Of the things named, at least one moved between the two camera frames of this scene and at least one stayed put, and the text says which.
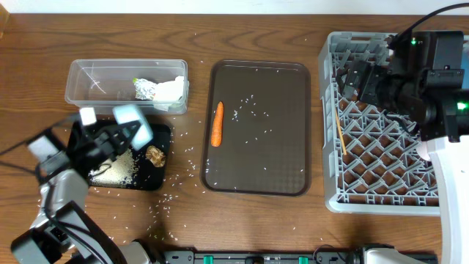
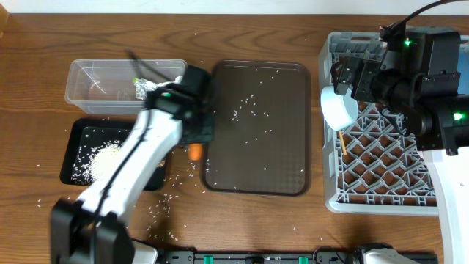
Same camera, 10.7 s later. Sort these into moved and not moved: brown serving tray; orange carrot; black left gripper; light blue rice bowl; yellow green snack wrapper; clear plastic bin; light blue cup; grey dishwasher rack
Moved: black left gripper; light blue rice bowl; orange carrot
Not moved: brown serving tray; light blue cup; grey dishwasher rack; yellow green snack wrapper; clear plastic bin
